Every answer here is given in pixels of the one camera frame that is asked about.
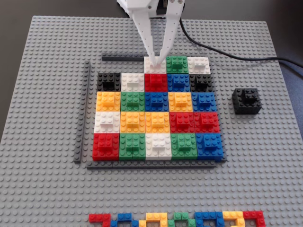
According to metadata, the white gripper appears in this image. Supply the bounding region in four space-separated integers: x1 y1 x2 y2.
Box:
129 0 185 69

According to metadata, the black brick cube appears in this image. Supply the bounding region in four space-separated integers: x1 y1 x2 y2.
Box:
97 72 122 92
231 87 263 115
189 73 215 93

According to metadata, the green brick cube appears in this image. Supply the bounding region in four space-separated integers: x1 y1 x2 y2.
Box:
118 133 147 161
120 91 146 112
170 133 198 161
165 55 189 74

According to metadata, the white brick cube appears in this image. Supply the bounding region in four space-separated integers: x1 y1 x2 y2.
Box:
93 111 122 134
120 72 146 92
144 133 173 161
187 56 211 75
143 56 167 74

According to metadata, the red brick cube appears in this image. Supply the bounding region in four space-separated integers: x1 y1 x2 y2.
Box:
91 133 120 161
194 112 221 134
169 111 196 134
144 73 169 93

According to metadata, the blue brick cube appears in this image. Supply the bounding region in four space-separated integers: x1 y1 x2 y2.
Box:
167 73 192 93
191 91 218 113
144 91 170 113
196 133 224 162

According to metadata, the yellow brick cube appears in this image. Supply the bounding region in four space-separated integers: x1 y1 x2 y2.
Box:
144 111 171 134
168 91 193 113
95 91 122 112
119 111 146 134

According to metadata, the dark grey brick strip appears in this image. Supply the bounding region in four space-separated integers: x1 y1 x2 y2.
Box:
86 160 217 170
101 52 145 62
73 60 92 164

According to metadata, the grey studded baseplate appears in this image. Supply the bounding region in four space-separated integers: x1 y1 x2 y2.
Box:
0 15 303 227

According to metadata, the yellow brick letter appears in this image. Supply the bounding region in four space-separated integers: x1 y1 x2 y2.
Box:
138 212 168 227
222 210 246 227

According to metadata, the green brick letter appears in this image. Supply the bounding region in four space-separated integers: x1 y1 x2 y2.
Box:
167 211 197 227

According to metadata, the blue brick letter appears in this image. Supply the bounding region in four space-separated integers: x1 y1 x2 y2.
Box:
110 212 140 227
194 210 224 227

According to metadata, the red brick letter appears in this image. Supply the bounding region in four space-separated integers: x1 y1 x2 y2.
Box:
243 210 266 227
89 212 112 227

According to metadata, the black cable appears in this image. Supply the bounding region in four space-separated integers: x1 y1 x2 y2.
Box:
178 18 303 78

